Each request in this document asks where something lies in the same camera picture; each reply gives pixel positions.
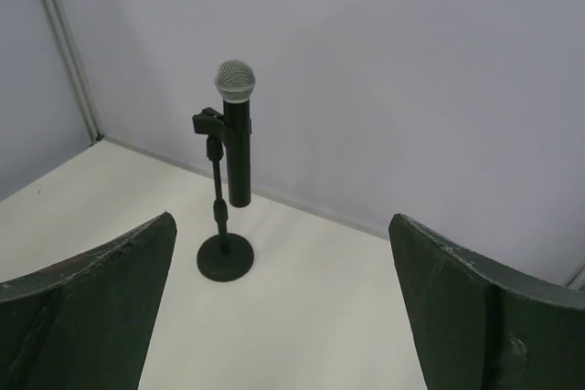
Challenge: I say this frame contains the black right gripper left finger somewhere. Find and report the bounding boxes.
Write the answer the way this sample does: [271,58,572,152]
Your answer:
[1,213,176,389]

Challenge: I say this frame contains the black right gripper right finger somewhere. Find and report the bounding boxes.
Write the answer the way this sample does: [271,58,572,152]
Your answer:
[388,214,584,390]

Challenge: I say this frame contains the black microphone stand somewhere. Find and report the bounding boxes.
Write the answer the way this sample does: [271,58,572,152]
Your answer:
[192,108,255,282]

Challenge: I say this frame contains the black microphone silver grille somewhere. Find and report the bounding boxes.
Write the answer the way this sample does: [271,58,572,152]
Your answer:
[215,59,256,208]

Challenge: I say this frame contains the aluminium frame post right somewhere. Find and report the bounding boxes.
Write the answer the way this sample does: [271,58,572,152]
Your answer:
[565,262,585,291]

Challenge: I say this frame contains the aluminium frame post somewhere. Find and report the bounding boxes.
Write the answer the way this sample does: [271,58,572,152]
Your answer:
[40,0,104,144]
[565,262,585,291]

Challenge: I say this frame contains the aluminium frame post left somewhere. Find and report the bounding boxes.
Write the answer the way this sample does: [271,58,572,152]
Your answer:
[40,0,104,144]

